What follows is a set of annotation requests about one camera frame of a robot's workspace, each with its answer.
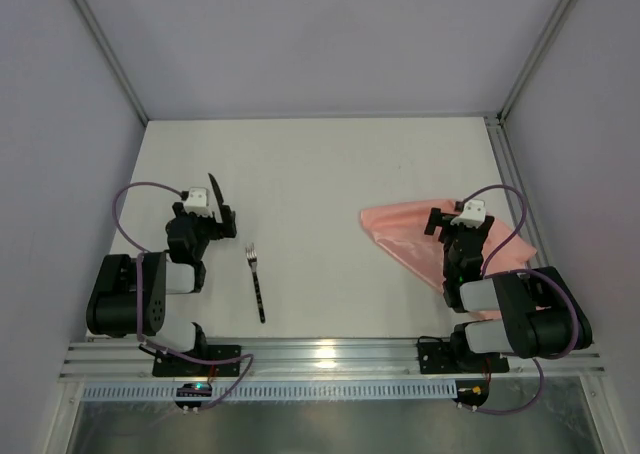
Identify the pink satin napkin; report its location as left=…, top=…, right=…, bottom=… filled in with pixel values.
left=360, top=199, right=536, bottom=295

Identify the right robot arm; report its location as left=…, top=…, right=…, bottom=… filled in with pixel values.
left=424, top=205, right=593, bottom=371

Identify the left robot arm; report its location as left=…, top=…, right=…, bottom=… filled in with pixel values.
left=86, top=202, right=237, bottom=364

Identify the black knife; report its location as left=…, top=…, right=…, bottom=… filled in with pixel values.
left=208, top=173, right=224, bottom=212

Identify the right controller board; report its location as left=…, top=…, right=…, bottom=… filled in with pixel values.
left=453, top=381, right=490, bottom=411

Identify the controller board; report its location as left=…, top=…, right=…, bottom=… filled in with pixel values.
left=453, top=381, right=490, bottom=411
left=174, top=382, right=213, bottom=411

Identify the left controller board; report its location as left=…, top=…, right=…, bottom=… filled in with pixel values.
left=174, top=382, right=213, bottom=411

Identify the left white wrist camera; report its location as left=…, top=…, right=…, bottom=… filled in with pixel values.
left=182, top=187, right=212, bottom=217

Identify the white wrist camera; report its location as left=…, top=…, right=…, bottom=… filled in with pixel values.
left=182, top=187, right=212, bottom=217
left=451, top=199, right=486, bottom=228

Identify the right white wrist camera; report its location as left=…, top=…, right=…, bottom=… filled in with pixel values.
left=451, top=199, right=486, bottom=228

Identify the silver fork black handle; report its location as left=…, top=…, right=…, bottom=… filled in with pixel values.
left=245, top=243, right=266, bottom=324

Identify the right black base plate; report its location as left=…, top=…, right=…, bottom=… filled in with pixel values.
left=416, top=336, right=510, bottom=375

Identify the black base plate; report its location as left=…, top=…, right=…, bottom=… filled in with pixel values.
left=416, top=336, right=510, bottom=375
left=152, top=344, right=241, bottom=378

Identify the right side aluminium rail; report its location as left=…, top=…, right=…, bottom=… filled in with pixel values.
left=484, top=115, right=553, bottom=267

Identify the aluminium rail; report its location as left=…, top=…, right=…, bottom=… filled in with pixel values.
left=58, top=337, right=606, bottom=384
left=484, top=115, right=553, bottom=267

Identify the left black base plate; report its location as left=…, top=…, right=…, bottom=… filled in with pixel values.
left=152, top=344, right=241, bottom=378

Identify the aluminium front rail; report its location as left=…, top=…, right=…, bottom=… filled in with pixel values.
left=58, top=337, right=606, bottom=384

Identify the grey slotted cable duct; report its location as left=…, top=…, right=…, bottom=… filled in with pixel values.
left=81, top=379, right=456, bottom=402

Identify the left corner frame post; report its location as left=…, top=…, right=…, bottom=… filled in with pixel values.
left=69, top=0, right=150, bottom=126

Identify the corner frame post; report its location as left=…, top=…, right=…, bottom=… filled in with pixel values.
left=497, top=0, right=579, bottom=124
left=69, top=0, right=150, bottom=126

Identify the right corner frame post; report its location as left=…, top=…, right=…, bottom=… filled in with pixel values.
left=497, top=0, right=579, bottom=124

